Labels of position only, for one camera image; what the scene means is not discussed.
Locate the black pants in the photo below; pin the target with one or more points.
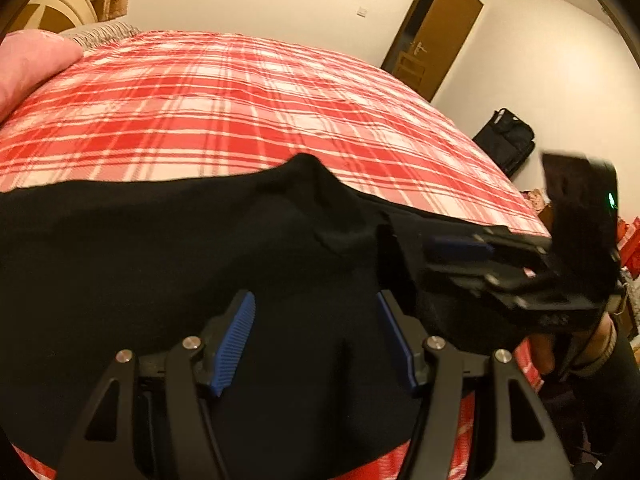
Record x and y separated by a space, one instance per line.
150 260

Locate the brown wooden door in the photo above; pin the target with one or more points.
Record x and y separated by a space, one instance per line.
445 35

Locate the pile of colourful clothes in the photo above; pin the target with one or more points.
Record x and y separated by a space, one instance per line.
536 201

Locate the brown door frame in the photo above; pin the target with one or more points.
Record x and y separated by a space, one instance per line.
415 10

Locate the pink folded blanket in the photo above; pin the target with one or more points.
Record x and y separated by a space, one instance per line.
30 70

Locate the person's right forearm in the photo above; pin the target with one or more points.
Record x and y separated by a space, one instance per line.
615 400

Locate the red plaid bed sheet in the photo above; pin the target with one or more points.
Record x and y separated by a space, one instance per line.
250 100

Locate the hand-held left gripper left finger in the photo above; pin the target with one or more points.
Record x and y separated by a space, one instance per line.
232 345

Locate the black bag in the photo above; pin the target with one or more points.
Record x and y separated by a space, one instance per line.
505 140

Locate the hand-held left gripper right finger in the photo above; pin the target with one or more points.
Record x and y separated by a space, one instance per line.
400 345

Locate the person's right hand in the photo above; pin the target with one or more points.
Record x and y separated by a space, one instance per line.
550 352

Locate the cream wooden headboard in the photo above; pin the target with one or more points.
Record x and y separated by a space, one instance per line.
55 5

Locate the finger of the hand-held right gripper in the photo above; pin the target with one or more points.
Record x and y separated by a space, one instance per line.
480 285
460 249

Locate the grey striped pillow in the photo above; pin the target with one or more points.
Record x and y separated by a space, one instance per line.
100 35

